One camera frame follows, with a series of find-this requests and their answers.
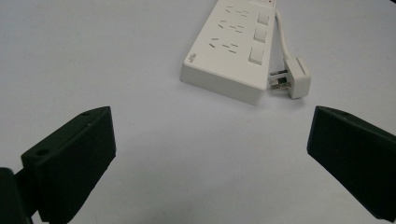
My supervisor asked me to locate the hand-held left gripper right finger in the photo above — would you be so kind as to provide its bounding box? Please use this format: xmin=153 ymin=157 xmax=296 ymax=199
xmin=306 ymin=105 xmax=396 ymax=223

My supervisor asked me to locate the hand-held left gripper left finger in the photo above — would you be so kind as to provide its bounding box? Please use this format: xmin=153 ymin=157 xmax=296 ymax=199
xmin=21 ymin=105 xmax=117 ymax=224

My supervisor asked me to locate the white power plug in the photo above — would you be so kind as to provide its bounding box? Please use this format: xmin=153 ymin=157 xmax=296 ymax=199
xmin=268 ymin=56 xmax=312 ymax=100

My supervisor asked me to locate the white power strip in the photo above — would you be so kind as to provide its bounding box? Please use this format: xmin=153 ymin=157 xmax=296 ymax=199
xmin=179 ymin=0 xmax=277 ymax=106

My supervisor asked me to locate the white power cable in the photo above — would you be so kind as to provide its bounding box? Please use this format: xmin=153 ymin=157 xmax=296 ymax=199
xmin=275 ymin=9 xmax=292 ymax=61

